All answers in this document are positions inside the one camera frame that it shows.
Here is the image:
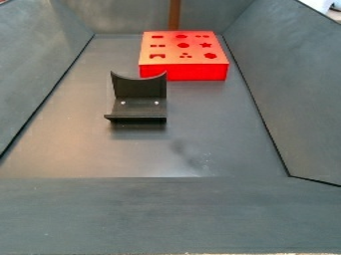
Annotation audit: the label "brown oval peg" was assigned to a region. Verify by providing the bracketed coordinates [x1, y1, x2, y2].
[168, 0, 180, 30]

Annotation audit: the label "red board with shaped holes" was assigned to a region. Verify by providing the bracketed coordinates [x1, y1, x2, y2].
[139, 31, 228, 81]

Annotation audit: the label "dark grey curved holder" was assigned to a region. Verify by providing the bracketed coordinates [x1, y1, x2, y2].
[104, 73, 168, 123]

